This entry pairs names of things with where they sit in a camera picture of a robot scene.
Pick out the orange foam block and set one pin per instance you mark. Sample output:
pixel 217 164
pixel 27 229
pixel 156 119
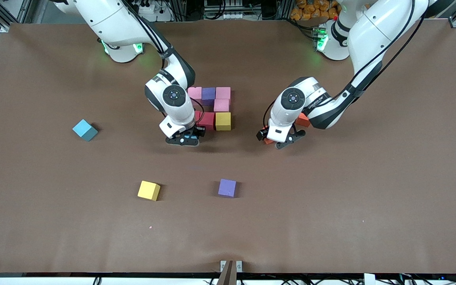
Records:
pixel 303 120
pixel 268 141

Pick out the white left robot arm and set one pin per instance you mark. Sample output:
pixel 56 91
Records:
pixel 292 98

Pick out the red foam block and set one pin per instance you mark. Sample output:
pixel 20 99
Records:
pixel 197 116
pixel 208 121

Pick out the white power strip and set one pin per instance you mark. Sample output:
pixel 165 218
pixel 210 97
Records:
pixel 162 15

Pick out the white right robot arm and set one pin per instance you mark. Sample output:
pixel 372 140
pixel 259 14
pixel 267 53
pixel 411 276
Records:
pixel 174 95

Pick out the silver metal bracket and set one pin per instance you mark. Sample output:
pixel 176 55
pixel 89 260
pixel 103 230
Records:
pixel 239 266

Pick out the pink foam block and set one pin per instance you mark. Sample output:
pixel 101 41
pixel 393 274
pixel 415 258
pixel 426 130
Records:
pixel 223 93
pixel 221 105
pixel 195 93

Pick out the brown table cover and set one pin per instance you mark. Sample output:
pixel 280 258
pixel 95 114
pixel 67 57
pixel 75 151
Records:
pixel 228 229

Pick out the white equipment rack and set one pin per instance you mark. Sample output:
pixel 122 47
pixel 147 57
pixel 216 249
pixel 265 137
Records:
pixel 228 16

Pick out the yellow foam block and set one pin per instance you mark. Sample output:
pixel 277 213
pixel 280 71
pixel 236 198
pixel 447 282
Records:
pixel 149 190
pixel 223 121

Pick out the pile of orange objects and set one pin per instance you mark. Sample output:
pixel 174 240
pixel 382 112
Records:
pixel 307 10

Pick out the purple foam block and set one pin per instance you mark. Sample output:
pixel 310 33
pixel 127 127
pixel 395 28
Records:
pixel 227 187
pixel 208 94

